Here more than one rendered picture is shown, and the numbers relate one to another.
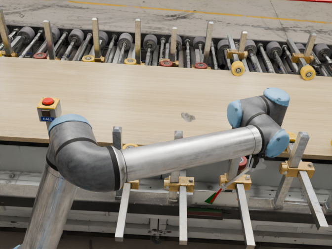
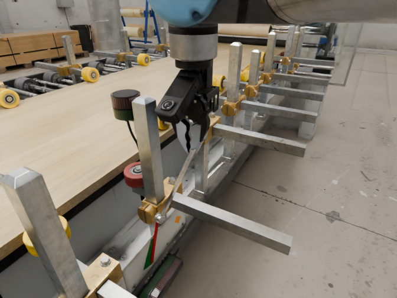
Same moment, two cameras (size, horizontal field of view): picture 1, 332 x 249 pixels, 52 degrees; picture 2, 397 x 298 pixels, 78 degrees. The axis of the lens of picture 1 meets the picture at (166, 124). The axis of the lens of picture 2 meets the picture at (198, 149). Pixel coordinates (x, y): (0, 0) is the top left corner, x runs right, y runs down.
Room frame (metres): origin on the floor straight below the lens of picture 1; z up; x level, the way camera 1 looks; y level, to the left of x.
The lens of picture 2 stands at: (0.75, 0.06, 1.30)
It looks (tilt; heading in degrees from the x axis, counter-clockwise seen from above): 31 degrees down; 299
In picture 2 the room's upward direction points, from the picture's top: straight up
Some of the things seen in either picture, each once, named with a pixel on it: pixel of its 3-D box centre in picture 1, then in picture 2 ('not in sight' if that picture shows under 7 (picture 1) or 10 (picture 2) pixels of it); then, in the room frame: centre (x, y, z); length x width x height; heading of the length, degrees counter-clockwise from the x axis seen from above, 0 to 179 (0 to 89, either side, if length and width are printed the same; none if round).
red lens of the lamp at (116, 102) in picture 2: not in sight; (126, 99); (1.13, -0.30, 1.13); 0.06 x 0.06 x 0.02
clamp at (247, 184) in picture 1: (234, 181); (160, 200); (1.08, -0.33, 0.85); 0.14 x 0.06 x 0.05; 90
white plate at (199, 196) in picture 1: (220, 198); (159, 242); (1.06, -0.27, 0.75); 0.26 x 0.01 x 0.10; 90
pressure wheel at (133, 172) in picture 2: (236, 167); (140, 184); (1.17, -0.34, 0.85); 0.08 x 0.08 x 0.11
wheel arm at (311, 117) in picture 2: not in sight; (248, 105); (1.03, -0.84, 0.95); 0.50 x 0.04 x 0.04; 0
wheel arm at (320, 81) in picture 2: not in sight; (290, 78); (0.97, -1.35, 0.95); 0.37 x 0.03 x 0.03; 0
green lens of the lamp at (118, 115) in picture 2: not in sight; (127, 110); (1.13, -0.30, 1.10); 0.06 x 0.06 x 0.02
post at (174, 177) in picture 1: (175, 173); (69, 281); (1.08, -0.05, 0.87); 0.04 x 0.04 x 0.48; 0
